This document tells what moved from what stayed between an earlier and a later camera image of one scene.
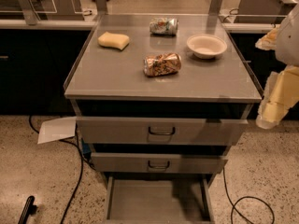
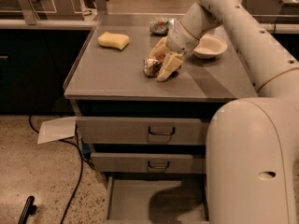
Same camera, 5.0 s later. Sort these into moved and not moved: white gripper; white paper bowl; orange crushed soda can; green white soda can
Moved: white gripper
Not moved: white paper bowl; green white soda can; orange crushed soda can
